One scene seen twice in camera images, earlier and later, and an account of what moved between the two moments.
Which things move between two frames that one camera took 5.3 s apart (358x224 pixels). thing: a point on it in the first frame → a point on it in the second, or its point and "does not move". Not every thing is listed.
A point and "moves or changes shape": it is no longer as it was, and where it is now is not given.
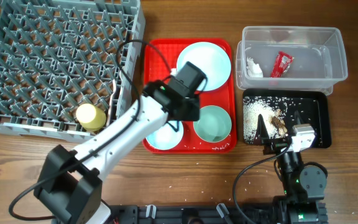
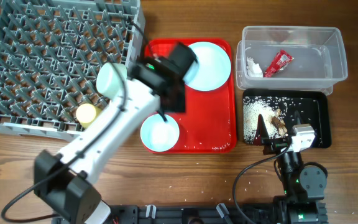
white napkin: (253, 70) does not move
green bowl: (214, 125) → (110, 79)
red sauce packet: (282, 63) moves or changes shape
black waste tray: (278, 107) does not move
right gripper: (274, 144) does not move
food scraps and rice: (276, 112) does not move
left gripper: (193, 113) → (179, 102)
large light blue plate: (211, 60) does not move
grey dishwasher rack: (41, 60) does not move
